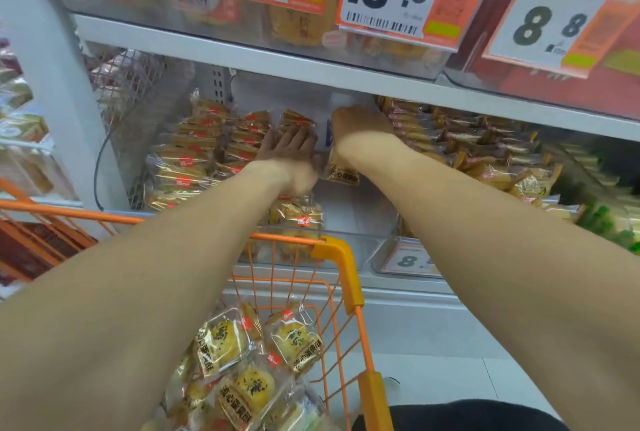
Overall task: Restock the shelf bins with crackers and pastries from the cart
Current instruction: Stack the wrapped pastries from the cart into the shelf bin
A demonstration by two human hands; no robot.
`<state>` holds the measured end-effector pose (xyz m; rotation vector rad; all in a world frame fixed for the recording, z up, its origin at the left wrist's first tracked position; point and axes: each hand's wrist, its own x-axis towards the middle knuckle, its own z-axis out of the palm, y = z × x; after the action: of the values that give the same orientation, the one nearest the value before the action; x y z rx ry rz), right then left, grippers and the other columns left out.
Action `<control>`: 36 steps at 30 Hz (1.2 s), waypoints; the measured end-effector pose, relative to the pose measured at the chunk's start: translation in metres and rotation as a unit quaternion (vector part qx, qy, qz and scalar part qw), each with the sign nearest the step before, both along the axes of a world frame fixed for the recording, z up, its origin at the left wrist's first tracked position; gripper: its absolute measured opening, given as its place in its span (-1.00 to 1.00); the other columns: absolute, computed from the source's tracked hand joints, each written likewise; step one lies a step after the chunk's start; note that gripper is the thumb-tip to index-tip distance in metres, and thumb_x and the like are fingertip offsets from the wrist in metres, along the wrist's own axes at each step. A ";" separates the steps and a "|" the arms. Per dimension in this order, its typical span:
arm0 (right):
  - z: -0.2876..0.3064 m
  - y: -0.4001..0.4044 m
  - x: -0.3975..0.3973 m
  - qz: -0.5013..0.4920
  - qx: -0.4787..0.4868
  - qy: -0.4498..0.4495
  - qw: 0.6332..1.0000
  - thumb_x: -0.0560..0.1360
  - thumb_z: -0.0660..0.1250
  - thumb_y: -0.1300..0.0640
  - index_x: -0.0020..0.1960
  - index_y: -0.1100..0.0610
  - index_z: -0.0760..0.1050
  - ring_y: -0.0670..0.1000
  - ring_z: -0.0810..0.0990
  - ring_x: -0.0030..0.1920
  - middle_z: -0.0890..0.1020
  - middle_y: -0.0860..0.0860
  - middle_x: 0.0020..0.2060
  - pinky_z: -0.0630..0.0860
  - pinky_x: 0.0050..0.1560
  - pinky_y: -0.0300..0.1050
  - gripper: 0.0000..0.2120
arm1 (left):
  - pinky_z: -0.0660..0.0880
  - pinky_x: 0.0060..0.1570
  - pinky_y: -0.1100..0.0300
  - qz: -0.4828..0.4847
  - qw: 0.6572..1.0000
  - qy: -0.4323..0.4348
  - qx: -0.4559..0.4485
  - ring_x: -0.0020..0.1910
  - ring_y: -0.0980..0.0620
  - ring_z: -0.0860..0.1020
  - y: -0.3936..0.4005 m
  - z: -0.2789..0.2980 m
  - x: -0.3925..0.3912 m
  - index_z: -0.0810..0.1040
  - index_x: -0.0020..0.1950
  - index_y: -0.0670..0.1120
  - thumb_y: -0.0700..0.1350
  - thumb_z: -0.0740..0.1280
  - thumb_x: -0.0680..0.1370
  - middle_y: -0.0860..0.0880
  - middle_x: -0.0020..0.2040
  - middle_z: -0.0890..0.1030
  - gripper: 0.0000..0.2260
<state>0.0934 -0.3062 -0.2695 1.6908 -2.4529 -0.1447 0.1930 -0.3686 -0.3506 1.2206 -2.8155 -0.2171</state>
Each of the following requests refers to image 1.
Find person's left hand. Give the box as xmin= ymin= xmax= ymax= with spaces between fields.
xmin=255 ymin=124 xmax=323 ymax=196

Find pile of golden cake packets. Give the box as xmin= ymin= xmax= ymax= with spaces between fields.
xmin=269 ymin=0 xmax=341 ymax=46

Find person's right forearm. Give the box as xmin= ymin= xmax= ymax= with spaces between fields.
xmin=345 ymin=140 xmax=640 ymax=431

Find person's left forearm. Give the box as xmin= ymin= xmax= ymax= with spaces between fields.
xmin=0 ymin=160 xmax=311 ymax=431

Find rows of egg yolk packets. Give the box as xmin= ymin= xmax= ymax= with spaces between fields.
xmin=145 ymin=90 xmax=326 ymax=266

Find pile of pastry packets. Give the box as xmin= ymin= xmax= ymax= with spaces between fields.
xmin=142 ymin=300 xmax=341 ymax=431

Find red box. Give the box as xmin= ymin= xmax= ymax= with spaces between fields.
xmin=0 ymin=223 xmax=96 ymax=286

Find egg-yolk pastry packet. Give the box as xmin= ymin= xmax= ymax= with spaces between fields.
xmin=259 ymin=390 xmax=329 ymax=431

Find group of banana biscuit packets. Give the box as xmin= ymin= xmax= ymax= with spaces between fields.
xmin=377 ymin=95 xmax=586 ymax=224

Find person's right hand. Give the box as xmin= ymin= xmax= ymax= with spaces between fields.
xmin=329 ymin=105 xmax=406 ymax=166

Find white metal store shelf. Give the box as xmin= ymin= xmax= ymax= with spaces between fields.
xmin=0 ymin=0 xmax=640 ymax=362

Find orange shopping cart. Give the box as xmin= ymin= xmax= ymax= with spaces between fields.
xmin=0 ymin=177 xmax=396 ymax=431

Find red carton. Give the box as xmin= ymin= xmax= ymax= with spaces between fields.
xmin=449 ymin=0 xmax=640 ymax=119

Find group of silver boxed cakes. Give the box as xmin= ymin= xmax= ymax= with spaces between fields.
xmin=0 ymin=37 xmax=56 ymax=196

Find egg yolk pastry packets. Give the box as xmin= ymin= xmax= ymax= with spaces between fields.
xmin=325 ymin=145 xmax=362 ymax=187

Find person's right leg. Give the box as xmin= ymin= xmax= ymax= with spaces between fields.
xmin=352 ymin=399 xmax=571 ymax=431

